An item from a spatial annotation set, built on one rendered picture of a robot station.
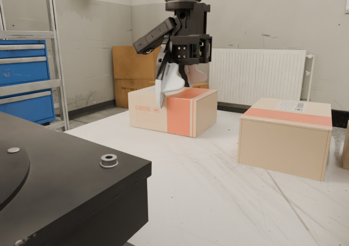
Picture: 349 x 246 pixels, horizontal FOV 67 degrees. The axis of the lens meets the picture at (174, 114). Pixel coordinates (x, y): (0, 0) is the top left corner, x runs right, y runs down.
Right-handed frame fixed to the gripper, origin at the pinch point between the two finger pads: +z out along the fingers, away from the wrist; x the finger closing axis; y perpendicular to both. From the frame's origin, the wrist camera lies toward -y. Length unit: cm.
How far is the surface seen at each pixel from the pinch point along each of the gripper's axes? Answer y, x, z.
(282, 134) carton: 24.2, -12.7, -0.4
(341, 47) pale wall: 44, 250, -6
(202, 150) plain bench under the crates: 11.4, -10.7, 5.4
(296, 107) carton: 24.9, -2.8, -2.1
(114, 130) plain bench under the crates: -8.9, -9.9, 5.4
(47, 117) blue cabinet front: -136, 65, 40
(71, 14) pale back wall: -215, 167, -39
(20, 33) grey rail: -134, 54, -17
